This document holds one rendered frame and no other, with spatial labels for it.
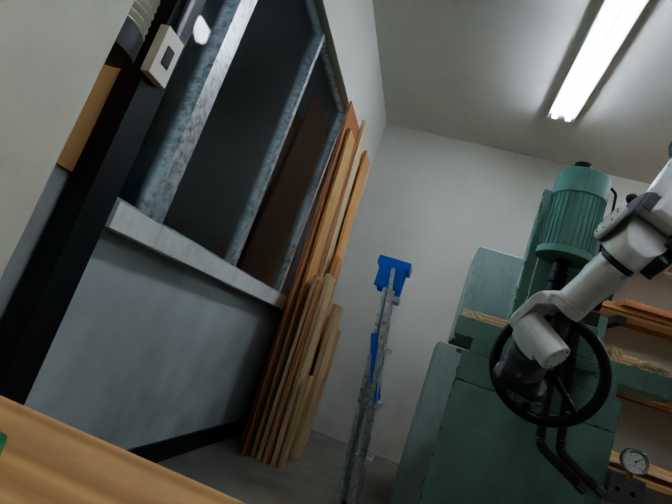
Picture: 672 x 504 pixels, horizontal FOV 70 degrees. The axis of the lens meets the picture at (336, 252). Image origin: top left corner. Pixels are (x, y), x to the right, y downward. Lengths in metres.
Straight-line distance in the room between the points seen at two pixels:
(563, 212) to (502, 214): 2.49
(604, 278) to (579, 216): 0.74
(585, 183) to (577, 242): 0.20
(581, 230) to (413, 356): 2.46
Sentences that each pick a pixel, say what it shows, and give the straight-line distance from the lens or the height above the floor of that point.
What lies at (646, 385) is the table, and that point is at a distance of 1.60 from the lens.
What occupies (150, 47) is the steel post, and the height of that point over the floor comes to 1.20.
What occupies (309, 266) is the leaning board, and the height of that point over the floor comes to 1.05.
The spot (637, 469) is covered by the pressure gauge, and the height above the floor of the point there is 0.64.
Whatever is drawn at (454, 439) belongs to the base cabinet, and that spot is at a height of 0.54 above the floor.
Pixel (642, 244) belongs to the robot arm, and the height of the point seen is 1.04.
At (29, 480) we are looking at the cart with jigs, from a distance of 0.43.
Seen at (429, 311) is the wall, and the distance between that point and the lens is 3.98.
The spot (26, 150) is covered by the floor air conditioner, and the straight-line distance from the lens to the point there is 0.81.
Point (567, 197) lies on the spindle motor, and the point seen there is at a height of 1.39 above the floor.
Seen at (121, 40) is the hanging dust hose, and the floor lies 1.09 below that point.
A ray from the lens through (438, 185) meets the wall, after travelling 4.26.
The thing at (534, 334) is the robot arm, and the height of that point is 0.84.
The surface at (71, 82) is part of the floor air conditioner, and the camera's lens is 0.85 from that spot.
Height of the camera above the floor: 0.69
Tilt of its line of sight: 10 degrees up
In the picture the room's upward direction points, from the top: 19 degrees clockwise
